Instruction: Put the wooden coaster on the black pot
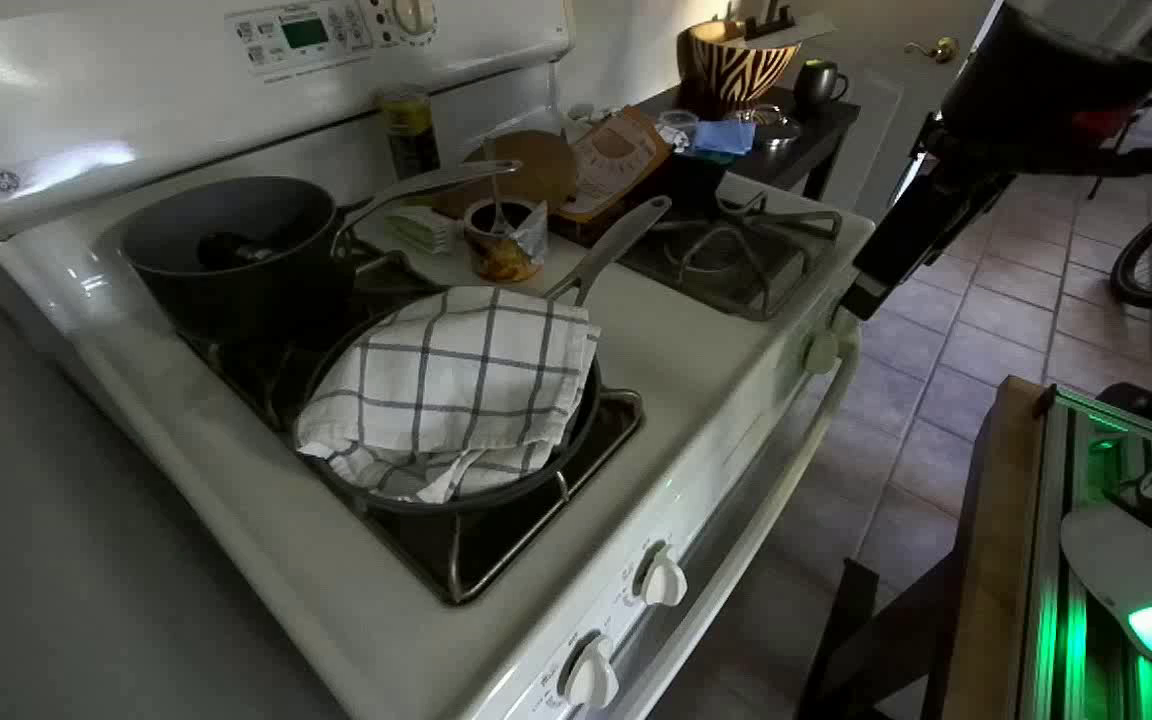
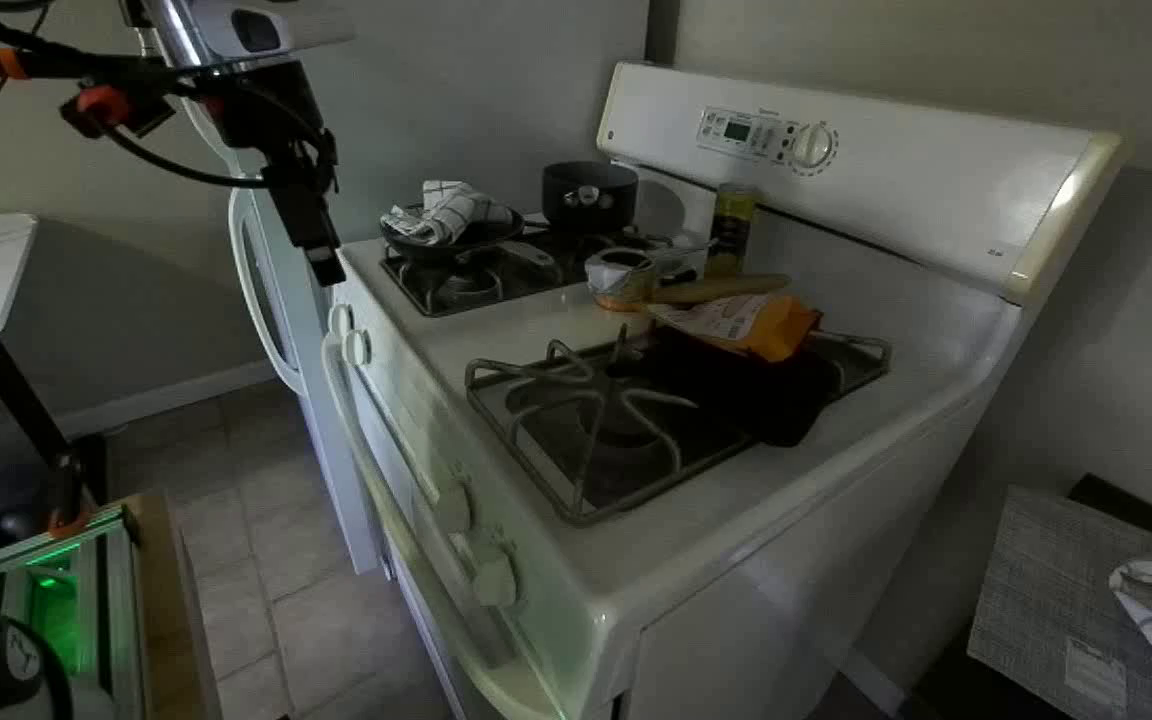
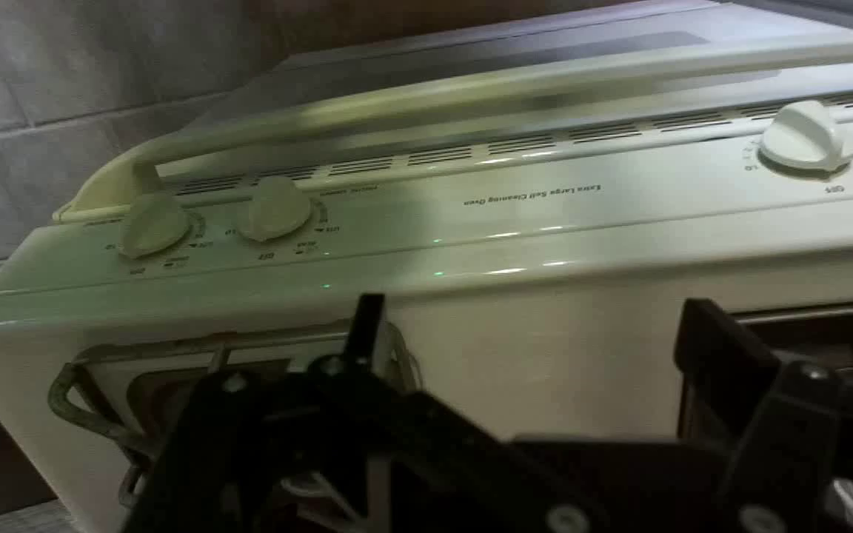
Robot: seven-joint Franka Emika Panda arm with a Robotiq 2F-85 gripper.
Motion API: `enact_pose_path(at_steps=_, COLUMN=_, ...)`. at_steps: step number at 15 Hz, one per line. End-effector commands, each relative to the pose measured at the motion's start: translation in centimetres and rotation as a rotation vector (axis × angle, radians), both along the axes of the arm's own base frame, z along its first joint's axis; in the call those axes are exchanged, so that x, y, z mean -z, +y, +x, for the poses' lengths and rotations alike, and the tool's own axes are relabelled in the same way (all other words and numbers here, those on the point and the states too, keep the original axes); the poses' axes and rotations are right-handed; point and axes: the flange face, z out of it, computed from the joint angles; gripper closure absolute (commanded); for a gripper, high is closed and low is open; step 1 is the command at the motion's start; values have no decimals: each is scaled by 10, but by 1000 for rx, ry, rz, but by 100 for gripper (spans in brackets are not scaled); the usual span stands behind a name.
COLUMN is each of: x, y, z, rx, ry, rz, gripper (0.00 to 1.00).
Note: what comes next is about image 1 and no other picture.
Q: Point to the white checked dish towel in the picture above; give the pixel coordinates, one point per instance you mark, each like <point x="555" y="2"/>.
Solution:
<point x="451" y="387"/>

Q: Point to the zebra pattern basket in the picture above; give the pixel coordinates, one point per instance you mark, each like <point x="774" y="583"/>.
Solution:
<point x="738" y="65"/>

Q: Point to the wooden board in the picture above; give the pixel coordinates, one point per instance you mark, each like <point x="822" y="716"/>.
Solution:
<point x="999" y="560"/>

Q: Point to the black stand legs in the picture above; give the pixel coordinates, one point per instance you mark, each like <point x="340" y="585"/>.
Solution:
<point x="856" y="642"/>

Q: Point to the small labelled jar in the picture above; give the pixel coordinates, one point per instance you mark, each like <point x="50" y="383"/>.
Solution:
<point x="506" y="241"/>

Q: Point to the blue cloth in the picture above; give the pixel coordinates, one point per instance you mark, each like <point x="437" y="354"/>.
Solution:
<point x="721" y="136"/>

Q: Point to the black mug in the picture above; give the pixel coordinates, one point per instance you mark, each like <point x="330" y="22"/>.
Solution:
<point x="817" y="87"/>

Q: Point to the white gas stove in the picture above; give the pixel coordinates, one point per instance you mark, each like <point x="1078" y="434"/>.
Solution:
<point x="683" y="362"/>

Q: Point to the brown paper bag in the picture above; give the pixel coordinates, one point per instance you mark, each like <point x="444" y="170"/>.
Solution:
<point x="612" y="163"/>

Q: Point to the brass door knob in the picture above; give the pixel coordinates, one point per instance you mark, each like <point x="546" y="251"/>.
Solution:
<point x="940" y="50"/>

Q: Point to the black side table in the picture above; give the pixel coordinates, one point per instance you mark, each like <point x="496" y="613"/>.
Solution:
<point x="808" y="140"/>

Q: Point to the bottle with yellow lid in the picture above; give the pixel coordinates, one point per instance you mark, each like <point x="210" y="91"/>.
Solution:
<point x="410" y="132"/>

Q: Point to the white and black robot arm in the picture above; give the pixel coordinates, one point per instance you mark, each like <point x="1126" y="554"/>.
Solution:
<point x="1057" y="73"/>

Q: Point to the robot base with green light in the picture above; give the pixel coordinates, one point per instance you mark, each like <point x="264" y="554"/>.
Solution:
<point x="1138" y="560"/>

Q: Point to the white spoon rest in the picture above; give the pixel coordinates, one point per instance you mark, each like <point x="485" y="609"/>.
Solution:
<point x="413" y="230"/>

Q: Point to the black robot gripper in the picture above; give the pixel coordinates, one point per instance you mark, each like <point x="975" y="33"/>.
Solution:
<point x="921" y="202"/>

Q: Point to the white stove knob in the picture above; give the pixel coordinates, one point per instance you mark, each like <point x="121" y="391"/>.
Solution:
<point x="822" y="349"/>
<point x="591" y="672"/>
<point x="844" y="316"/>
<point x="662" y="576"/>

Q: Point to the black frying pan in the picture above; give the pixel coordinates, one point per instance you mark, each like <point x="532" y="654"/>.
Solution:
<point x="601" y="253"/>

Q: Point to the clear glass bowl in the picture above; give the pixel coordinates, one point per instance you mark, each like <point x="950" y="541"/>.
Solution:
<point x="771" y="123"/>

